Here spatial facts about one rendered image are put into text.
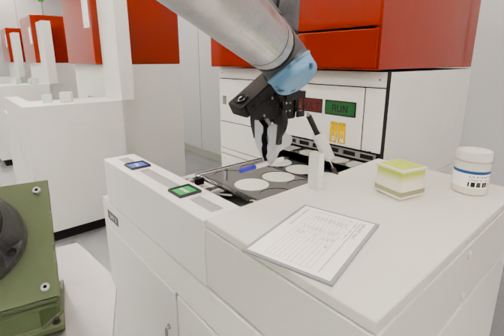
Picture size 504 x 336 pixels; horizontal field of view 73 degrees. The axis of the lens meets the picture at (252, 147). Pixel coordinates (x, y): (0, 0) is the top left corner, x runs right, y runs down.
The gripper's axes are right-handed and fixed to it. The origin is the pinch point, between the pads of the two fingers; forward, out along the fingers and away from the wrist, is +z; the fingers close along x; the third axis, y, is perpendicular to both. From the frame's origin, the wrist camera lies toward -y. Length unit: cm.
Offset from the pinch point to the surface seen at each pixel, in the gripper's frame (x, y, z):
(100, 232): 197, 25, 113
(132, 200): 35.1, -14.3, 17.8
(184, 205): 9.0, -14.0, 9.8
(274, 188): 14.1, 18.2, 16.0
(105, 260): 156, 14, 111
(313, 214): -12.4, 0.7, 8.2
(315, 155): -3.4, 12.2, 0.8
